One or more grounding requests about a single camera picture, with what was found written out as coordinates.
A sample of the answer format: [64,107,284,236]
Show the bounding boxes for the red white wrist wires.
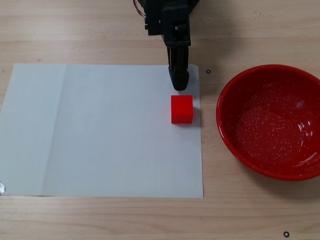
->
[133,0,148,19]

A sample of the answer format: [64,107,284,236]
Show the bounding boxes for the red speckled bowl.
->
[215,64,320,182]

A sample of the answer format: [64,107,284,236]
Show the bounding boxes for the white paper sheet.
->
[0,63,204,200]

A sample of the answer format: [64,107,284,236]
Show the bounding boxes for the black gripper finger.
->
[172,46,190,92]
[166,47,176,89]

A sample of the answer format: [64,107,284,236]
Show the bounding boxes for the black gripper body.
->
[159,6,192,49]

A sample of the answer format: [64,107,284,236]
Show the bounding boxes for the red cube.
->
[170,94,194,124]

